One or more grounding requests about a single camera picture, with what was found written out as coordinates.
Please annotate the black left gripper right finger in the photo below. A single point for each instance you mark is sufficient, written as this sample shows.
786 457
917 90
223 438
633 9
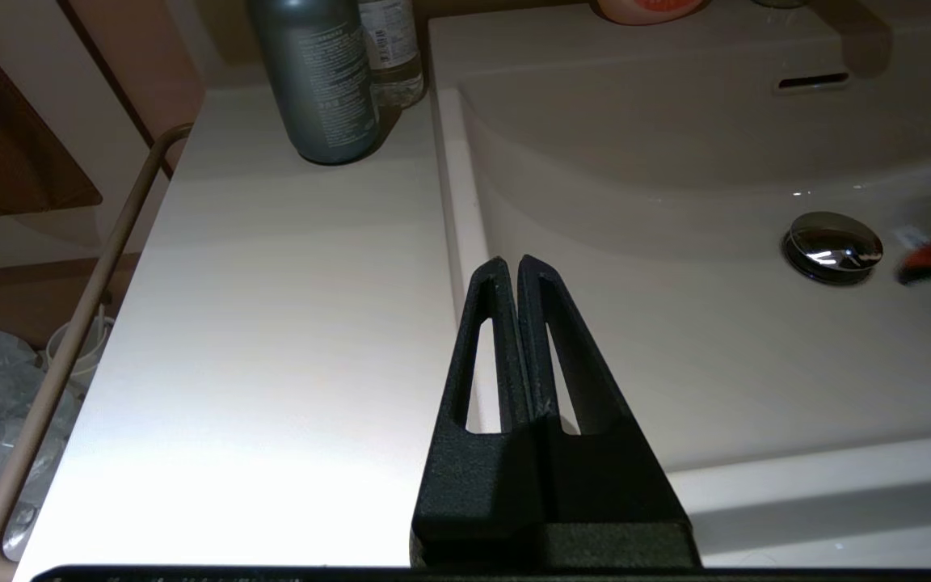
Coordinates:
611 493

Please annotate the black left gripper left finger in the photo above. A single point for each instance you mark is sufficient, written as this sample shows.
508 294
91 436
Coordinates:
473 493

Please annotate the white sink basin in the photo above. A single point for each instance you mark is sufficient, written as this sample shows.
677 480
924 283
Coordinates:
716 364

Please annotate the chrome sink drain stopper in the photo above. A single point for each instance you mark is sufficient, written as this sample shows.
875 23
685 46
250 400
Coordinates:
832 246

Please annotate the white plastic cup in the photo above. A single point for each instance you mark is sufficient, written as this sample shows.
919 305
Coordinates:
84 356

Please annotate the beige towel bar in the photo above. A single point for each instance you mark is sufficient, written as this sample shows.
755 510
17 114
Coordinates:
69 347

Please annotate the dark green pump bottle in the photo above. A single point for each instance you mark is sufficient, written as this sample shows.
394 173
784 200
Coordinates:
320 81

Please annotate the clear bottle white label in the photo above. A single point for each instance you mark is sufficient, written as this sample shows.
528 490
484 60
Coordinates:
394 56

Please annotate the pink soap pump bottle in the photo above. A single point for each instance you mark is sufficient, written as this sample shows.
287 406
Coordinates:
650 10

